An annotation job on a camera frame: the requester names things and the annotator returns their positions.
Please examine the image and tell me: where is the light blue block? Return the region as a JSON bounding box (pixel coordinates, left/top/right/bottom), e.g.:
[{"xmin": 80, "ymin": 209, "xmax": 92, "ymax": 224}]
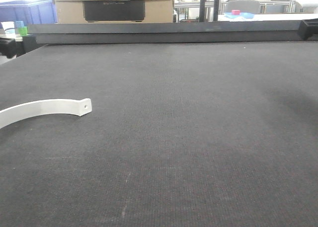
[{"xmin": 15, "ymin": 21, "xmax": 24, "ymax": 28}]

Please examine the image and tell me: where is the black vertical post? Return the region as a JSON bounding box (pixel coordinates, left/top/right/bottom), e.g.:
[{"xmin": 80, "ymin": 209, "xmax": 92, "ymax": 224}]
[{"xmin": 199, "ymin": 0, "xmax": 221, "ymax": 22}]

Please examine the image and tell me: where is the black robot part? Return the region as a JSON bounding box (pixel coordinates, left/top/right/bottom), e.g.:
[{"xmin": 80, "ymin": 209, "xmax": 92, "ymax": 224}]
[{"xmin": 297, "ymin": 18, "xmax": 318, "ymax": 40}]

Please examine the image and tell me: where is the dark table edge rail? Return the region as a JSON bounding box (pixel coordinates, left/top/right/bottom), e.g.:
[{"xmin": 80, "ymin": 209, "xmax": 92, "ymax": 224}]
[{"xmin": 27, "ymin": 20, "xmax": 318, "ymax": 44}]

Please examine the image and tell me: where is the red cube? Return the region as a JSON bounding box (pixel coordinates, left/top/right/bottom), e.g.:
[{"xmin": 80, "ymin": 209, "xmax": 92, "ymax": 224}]
[{"xmin": 231, "ymin": 9, "xmax": 241, "ymax": 16}]

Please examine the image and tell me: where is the grey office chair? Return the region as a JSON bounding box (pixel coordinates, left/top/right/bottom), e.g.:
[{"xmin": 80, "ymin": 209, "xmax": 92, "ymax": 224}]
[{"xmin": 224, "ymin": 0, "xmax": 260, "ymax": 14}]

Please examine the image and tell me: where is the green plastic cup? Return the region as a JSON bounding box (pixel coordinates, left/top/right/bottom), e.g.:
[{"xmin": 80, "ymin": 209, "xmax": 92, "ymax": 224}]
[{"xmin": 18, "ymin": 26, "xmax": 28, "ymax": 36}]

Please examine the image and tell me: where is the cardboard box with black label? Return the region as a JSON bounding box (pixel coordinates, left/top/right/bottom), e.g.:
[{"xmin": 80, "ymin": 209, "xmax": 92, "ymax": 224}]
[{"xmin": 53, "ymin": 0, "xmax": 174, "ymax": 24}]

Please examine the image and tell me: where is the blue tray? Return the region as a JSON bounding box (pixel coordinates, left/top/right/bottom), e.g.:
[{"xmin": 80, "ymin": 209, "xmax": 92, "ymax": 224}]
[{"xmin": 224, "ymin": 12, "xmax": 255, "ymax": 19}]

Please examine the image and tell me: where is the white curved plastic bracket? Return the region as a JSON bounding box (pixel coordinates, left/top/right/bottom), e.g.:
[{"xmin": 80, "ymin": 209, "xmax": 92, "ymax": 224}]
[{"xmin": 0, "ymin": 98, "xmax": 92, "ymax": 128}]

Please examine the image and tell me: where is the blue storage bin background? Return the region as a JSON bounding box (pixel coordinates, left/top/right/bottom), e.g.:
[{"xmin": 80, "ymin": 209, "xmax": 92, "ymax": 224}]
[{"xmin": 0, "ymin": 0, "xmax": 57, "ymax": 25}]

